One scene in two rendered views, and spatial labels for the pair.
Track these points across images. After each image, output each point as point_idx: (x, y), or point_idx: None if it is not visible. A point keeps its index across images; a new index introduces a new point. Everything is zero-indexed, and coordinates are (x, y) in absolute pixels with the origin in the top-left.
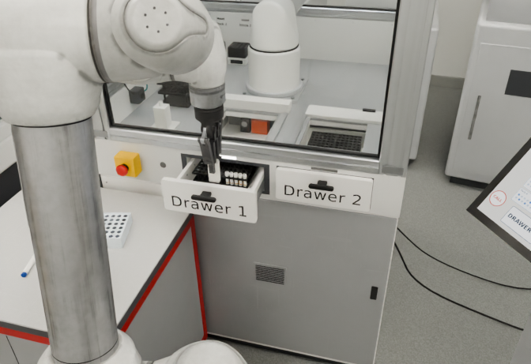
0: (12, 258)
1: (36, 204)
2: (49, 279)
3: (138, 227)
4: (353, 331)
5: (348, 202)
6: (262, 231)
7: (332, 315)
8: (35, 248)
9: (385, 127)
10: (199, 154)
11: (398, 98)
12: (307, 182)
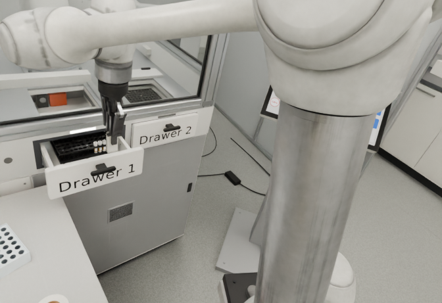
0: None
1: (346, 202)
2: (327, 276)
3: (22, 232)
4: (175, 218)
5: (183, 133)
6: (116, 181)
7: (163, 215)
8: (322, 255)
9: (206, 75)
10: (56, 135)
11: (216, 53)
12: (157, 129)
